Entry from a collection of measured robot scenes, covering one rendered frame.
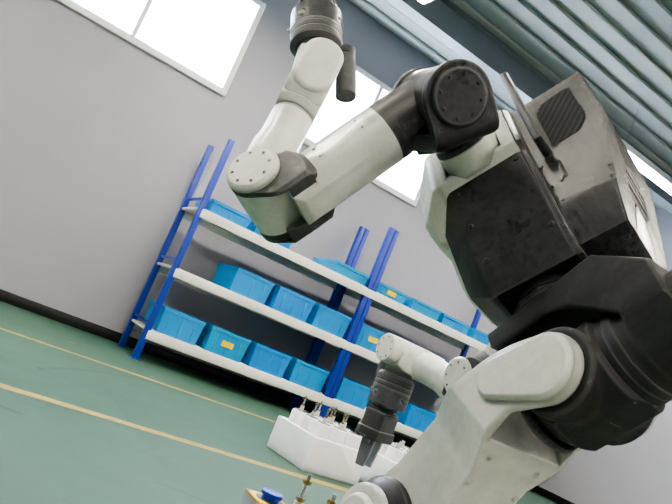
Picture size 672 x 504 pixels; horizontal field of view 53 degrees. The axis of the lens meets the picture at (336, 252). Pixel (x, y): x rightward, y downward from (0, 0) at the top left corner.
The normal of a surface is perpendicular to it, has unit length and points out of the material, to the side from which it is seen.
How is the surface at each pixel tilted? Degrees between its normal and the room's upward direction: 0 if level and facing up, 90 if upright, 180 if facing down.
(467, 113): 102
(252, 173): 72
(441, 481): 90
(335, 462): 90
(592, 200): 98
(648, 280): 90
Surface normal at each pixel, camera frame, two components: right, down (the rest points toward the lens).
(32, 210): 0.48, 0.05
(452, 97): 0.25, 0.17
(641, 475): -0.80, -0.40
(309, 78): 0.29, -0.39
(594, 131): -0.60, -0.55
